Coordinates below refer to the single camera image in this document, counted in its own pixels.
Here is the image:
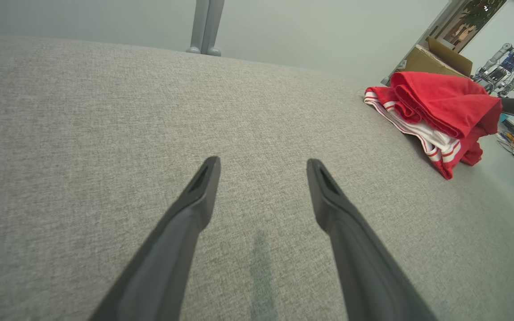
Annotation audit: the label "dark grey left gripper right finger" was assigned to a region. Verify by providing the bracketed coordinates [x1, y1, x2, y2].
[307, 159, 436, 321]

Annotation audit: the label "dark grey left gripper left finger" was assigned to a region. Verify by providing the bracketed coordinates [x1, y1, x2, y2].
[90, 156, 221, 321]

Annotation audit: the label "red white-sleeved basketball jersey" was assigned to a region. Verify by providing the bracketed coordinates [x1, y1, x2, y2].
[390, 71, 503, 139]

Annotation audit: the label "red basketball shorts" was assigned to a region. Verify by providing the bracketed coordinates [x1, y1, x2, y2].
[364, 86, 484, 180]

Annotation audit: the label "silver humanoid robot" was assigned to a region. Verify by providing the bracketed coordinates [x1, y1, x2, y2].
[471, 37, 514, 98]

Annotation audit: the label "brown cardboard box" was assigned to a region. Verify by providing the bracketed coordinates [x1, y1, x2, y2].
[394, 36, 474, 79]

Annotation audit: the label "framed tree picture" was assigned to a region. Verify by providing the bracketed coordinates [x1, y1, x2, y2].
[435, 0, 507, 54]

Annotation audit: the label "grey partition post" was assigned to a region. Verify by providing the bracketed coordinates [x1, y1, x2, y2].
[186, 0, 226, 57]

